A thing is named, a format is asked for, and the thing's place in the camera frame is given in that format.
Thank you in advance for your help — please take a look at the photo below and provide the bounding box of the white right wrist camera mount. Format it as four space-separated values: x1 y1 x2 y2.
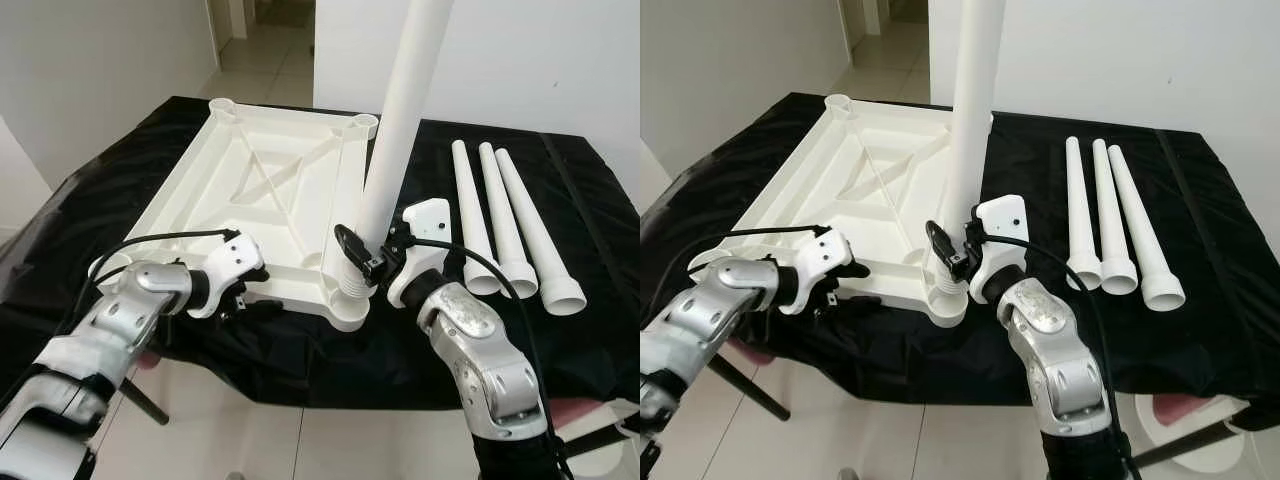
968 195 1029 304
387 199 453 309

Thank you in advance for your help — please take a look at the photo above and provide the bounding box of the black metal table leg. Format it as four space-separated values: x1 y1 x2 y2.
125 378 169 426
1133 418 1280 471
560 425 640 463
715 352 791 421

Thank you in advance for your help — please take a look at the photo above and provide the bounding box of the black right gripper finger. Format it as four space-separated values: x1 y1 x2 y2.
335 224 369 271
926 220 957 269

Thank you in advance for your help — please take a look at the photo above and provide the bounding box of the white plastic tabletop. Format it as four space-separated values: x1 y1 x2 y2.
88 97 383 333
700 94 996 331

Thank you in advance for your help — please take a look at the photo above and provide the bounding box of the pink plastic piece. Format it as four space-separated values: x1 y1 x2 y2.
1150 393 1239 426

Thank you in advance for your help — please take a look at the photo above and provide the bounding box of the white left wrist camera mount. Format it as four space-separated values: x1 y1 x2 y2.
187 232 268 319
778 228 853 316

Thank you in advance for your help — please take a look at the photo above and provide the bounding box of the black tablecloth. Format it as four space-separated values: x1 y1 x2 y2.
0 95 640 411
640 92 1280 406

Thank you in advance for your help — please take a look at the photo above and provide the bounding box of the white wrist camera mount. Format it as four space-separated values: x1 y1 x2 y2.
387 199 453 309
187 232 268 319
968 195 1029 304
778 228 853 316

